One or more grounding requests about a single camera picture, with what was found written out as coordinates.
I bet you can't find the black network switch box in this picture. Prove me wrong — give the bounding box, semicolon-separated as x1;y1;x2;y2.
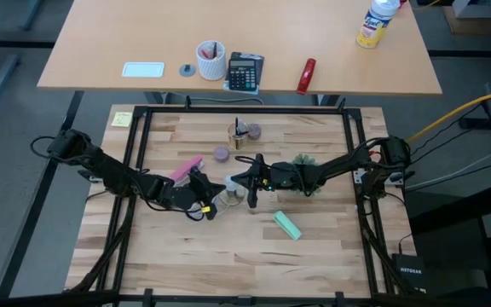
391;252;428;294

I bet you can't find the white textured pen holder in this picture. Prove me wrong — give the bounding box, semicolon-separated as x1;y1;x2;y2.
195;39;228;82

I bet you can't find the pink stapler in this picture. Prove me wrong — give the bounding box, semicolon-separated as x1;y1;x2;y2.
169;153;206;185

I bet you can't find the yellow cable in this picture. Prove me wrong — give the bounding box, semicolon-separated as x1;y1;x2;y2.
405;85;491;144

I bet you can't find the black metal rig frame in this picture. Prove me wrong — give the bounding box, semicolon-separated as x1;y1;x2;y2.
64;96;426;307

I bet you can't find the green plant in glass pot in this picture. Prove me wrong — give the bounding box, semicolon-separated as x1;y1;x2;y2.
292;153;328;198

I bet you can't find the grey cable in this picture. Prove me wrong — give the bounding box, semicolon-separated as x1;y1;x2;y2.
405;149;491;192

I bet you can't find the mint green stapler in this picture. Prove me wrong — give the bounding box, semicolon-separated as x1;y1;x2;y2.
272;210;303;242

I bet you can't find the yellow sticky note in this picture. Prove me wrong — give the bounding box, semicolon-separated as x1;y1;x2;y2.
110;111;134;129

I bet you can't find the white light bulb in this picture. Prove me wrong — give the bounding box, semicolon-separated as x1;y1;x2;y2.
223;175;240;193

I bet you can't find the black desk calculator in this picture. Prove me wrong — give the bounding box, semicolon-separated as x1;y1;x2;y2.
222;51;266;96

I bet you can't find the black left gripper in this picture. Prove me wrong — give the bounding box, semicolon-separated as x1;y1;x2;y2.
158;168;228;222

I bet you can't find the lilac glitter tape roll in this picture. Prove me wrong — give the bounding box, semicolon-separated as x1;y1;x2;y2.
213;145;231;164

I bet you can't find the black pen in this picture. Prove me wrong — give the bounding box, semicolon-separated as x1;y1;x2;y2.
233;117;250;138

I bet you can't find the light wooden desk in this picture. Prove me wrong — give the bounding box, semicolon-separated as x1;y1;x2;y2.
36;0;444;96

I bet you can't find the brass lamp socket base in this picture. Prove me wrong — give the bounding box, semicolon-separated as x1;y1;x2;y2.
217;187;247;208

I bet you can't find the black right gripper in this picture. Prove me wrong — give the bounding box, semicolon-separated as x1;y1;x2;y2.
231;153;311;210

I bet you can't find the white lamp cable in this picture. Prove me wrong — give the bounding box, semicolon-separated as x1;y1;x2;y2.
185;194;230;222

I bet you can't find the red stapler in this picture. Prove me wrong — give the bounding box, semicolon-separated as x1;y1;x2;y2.
295;58;318;96

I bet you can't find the white rectangular tray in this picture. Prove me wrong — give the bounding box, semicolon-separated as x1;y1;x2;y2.
121;61;166;79

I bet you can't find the yellow disinfectant wipes canister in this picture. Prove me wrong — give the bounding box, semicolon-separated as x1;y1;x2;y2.
355;0;401;49

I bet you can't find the rose glitter tape roll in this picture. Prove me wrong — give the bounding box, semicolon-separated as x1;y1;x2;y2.
247;123;263;142

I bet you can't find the black cable loop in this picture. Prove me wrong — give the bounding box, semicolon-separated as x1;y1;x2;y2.
29;135;58;160

